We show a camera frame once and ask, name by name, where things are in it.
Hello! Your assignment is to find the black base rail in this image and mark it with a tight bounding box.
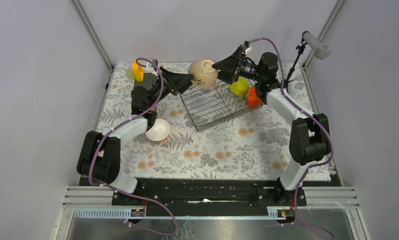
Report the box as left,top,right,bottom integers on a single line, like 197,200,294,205
111,177,308,218

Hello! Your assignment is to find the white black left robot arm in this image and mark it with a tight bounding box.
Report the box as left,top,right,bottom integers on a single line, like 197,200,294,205
76,67,194,206

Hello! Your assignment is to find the yellow green grid plate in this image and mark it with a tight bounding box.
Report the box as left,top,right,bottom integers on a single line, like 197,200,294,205
124,68,136,80

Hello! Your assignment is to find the orange bowl front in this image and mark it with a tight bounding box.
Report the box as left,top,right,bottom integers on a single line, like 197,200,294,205
145,118,170,142

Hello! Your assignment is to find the black microphone tripod stand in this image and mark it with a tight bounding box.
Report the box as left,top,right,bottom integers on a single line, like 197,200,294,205
283,38,307,89

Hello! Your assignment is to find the orange block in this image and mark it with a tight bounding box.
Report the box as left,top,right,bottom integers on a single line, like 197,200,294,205
131,60,144,82

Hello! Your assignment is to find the floral tablecloth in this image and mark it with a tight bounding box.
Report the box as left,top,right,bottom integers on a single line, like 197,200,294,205
96,62,294,180

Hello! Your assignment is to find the orange bowl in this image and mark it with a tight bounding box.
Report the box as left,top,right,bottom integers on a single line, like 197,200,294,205
145,118,170,142
247,85,263,109

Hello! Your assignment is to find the silver microphone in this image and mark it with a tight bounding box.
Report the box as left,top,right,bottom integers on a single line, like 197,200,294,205
302,31,332,60

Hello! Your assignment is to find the black wire dish rack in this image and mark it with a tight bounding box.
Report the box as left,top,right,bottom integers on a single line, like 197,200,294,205
180,80,263,132

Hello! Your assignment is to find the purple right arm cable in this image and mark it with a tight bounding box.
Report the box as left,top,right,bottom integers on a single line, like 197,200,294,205
247,37,336,240

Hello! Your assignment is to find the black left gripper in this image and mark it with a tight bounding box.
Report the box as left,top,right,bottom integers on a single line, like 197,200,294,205
147,67,196,111

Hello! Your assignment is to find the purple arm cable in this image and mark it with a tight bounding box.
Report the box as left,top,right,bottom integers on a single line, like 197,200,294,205
247,37,336,240
87,57,181,237

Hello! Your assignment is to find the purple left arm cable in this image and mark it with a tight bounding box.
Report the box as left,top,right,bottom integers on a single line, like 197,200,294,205
87,57,181,237

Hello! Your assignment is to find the yellow green bowl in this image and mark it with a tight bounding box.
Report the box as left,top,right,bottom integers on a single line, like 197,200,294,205
229,77,250,98

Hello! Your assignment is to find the grey lego baseplate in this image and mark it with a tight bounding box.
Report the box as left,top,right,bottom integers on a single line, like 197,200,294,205
134,72,158,90

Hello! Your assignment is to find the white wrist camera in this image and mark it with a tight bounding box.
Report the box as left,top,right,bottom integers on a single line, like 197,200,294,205
144,58,159,76
240,41,252,55

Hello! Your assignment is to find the beige ceramic bowl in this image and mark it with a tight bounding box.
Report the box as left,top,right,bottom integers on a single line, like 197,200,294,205
187,58,219,89

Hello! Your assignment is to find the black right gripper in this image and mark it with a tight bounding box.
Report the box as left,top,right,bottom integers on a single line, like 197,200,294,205
212,47,264,86

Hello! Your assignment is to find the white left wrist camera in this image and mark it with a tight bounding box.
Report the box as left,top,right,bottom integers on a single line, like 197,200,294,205
144,58,159,76

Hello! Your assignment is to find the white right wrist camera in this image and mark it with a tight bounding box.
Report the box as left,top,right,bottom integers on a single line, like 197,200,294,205
240,41,252,55

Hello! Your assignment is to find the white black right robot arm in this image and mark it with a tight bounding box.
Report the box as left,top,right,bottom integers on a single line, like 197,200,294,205
212,46,331,206

